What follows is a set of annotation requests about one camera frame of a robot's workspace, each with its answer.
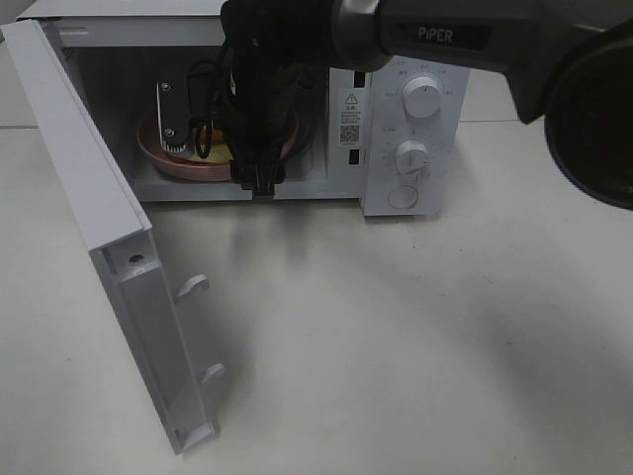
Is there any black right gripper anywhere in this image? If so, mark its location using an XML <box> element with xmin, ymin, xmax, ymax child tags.
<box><xmin>217</xmin><ymin>44</ymin><xmax>317</xmax><ymax>197</ymax></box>

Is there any sandwich with yellow filling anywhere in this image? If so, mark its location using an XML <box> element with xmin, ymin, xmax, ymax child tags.
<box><xmin>192</xmin><ymin>129</ymin><xmax>232</xmax><ymax>164</ymax></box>

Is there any pink round plate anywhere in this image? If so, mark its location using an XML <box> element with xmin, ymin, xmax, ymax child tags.
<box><xmin>136</xmin><ymin>106</ymin><xmax>302</xmax><ymax>183</ymax></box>

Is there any round white door button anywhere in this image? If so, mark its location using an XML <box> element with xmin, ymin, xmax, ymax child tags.
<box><xmin>388</xmin><ymin>185</ymin><xmax>418</xmax><ymax>210</ymax></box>

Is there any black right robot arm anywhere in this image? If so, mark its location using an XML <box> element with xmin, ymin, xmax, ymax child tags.
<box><xmin>215</xmin><ymin>1</ymin><xmax>632</xmax><ymax>209</ymax></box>

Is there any white warning label sticker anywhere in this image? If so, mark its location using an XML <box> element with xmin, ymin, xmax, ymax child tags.
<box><xmin>335</xmin><ymin>88</ymin><xmax>365</xmax><ymax>146</ymax></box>

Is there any white microwave oven body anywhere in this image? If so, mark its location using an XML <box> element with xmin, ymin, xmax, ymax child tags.
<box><xmin>13</xmin><ymin>1</ymin><xmax>469</xmax><ymax>216</ymax></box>

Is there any upper white power knob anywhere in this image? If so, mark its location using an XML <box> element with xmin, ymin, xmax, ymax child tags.
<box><xmin>402</xmin><ymin>73</ymin><xmax>444</xmax><ymax>119</ymax></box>

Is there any lower white timer knob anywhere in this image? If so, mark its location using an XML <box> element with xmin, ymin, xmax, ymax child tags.
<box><xmin>394</xmin><ymin>140</ymin><xmax>430</xmax><ymax>175</ymax></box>

